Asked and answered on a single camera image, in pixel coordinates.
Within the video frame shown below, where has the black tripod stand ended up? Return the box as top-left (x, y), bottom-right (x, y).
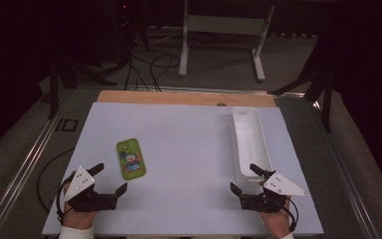
top-left (46, 49), bottom-right (117, 120)
top-left (268, 56), bottom-right (334, 133)

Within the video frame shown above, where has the white table board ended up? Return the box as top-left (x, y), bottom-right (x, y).
top-left (41, 101), bottom-right (325, 237)

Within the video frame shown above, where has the person's right hand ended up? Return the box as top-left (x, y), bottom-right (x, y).
top-left (258, 196), bottom-right (293, 239)

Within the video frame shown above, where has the green cartoon phone case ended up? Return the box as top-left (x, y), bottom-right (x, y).
top-left (115, 137), bottom-right (147, 181)

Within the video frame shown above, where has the white metal desk frame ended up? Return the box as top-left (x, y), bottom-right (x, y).
top-left (178, 0), bottom-right (277, 83)

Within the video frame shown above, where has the black floor cable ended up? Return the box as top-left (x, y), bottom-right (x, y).
top-left (123, 54), bottom-right (151, 93)
top-left (149, 53), bottom-right (181, 93)

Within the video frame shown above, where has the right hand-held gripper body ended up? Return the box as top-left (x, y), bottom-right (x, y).
top-left (239, 170), bottom-right (310, 214)

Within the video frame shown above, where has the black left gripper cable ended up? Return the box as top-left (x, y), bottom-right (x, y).
top-left (36, 147), bottom-right (76, 225)

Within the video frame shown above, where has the white plastic bin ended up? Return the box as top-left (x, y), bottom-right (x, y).
top-left (229, 106), bottom-right (275, 187)

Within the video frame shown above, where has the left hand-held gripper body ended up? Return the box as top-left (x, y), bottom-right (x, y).
top-left (63, 166), bottom-right (119, 213)

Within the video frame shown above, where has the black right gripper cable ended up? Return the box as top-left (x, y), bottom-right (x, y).
top-left (280, 197), bottom-right (300, 233)

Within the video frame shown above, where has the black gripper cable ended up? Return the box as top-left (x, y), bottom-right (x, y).
top-left (36, 147), bottom-right (76, 225)
top-left (280, 197), bottom-right (300, 233)

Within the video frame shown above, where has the person's left hand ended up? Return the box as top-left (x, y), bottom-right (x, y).
top-left (61, 181), bottom-right (97, 231)

